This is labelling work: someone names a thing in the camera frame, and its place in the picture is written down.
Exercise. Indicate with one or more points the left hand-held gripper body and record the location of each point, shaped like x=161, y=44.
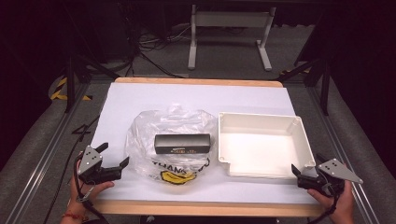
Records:
x=93, y=172

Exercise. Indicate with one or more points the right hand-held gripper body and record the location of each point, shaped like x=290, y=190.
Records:
x=333, y=174

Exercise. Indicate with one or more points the person's left hand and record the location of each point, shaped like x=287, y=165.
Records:
x=81, y=194

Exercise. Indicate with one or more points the person's right hand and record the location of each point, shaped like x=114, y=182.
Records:
x=341, y=207

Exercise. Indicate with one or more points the clear plastic bag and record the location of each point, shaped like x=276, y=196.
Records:
x=141, y=146

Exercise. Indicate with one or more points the white plastic box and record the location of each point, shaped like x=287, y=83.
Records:
x=261, y=152

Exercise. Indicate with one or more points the black open cardboard box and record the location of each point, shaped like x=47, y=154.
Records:
x=182, y=146

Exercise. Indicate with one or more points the black metal stand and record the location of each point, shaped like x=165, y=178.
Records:
x=70, y=84
x=325, y=84

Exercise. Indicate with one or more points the yellow black hazard tape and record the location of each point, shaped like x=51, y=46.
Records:
x=57, y=90

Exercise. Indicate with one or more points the white table sheet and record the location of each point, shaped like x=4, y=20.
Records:
x=193, y=96

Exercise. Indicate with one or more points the grey metal floor rail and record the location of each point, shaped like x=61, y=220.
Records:
x=46, y=155
x=348, y=161

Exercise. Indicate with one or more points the white metal table frame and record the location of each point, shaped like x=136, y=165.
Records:
x=193, y=46

